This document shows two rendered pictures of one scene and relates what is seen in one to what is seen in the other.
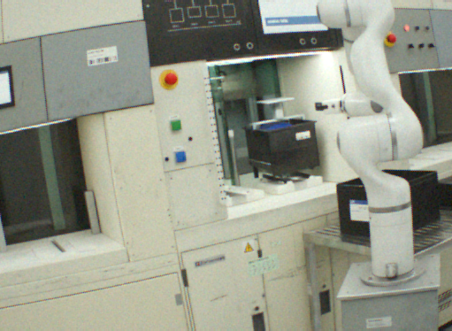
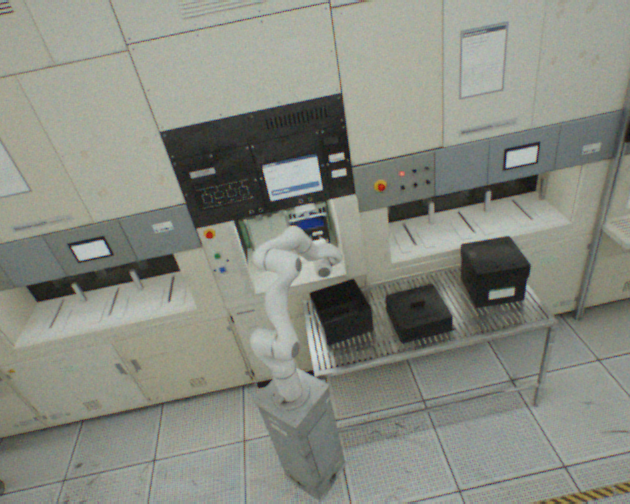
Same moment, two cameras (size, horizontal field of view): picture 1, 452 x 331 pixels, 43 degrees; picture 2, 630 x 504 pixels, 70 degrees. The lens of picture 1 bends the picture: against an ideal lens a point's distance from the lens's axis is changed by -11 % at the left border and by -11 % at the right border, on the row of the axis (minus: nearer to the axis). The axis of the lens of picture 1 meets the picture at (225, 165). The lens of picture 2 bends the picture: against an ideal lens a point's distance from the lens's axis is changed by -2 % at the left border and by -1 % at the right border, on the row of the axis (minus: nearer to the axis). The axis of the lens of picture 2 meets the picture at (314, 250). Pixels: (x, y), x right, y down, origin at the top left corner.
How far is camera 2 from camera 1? 1.84 m
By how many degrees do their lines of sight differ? 36
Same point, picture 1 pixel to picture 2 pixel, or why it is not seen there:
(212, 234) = (246, 301)
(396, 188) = (278, 371)
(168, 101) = (211, 244)
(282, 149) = not seen: hidden behind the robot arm
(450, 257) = not seen: hidden behind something
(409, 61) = (400, 197)
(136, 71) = (187, 233)
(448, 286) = not seen: hidden behind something
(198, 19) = (222, 199)
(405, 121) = (280, 349)
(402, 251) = (286, 394)
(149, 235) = (209, 303)
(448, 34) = (455, 166)
